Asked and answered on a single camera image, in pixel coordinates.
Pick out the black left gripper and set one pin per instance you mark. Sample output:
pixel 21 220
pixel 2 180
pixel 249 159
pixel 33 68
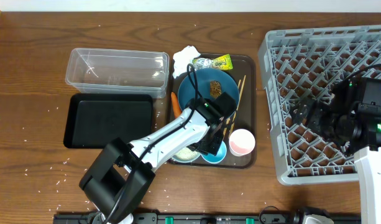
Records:
pixel 209 145

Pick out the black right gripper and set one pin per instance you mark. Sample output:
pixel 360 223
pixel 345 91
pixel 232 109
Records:
pixel 312 116

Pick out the pink cup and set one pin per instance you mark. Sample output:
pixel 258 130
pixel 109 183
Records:
pixel 241 142

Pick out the dark blue plate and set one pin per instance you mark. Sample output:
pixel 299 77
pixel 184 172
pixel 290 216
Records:
pixel 186 92

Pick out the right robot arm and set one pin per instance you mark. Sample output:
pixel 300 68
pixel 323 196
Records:
pixel 352 119

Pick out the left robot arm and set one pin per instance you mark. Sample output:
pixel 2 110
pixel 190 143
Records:
pixel 122 173

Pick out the grey dishwasher rack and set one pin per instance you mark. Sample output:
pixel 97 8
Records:
pixel 299 68

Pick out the light blue rice bowl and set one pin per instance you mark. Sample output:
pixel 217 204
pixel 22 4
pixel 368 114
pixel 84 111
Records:
pixel 186 155

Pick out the wooden chopstick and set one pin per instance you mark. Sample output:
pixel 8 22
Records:
pixel 230 121
pixel 239 98

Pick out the orange carrot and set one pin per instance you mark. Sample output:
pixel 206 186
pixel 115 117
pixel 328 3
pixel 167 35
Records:
pixel 175 105

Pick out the brown patterned cookie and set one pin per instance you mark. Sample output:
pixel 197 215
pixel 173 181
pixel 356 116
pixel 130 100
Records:
pixel 215 89

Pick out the yellow foil snack wrapper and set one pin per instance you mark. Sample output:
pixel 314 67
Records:
pixel 221 63

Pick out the crumpled white tissue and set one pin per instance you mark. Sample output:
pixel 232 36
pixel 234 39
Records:
pixel 183 58

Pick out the black plastic tray bin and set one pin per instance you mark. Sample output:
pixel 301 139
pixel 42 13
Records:
pixel 95 119

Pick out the clear plastic bin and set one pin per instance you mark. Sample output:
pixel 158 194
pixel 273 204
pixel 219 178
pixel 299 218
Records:
pixel 118 71

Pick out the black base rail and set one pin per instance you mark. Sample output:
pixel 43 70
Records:
pixel 153 218

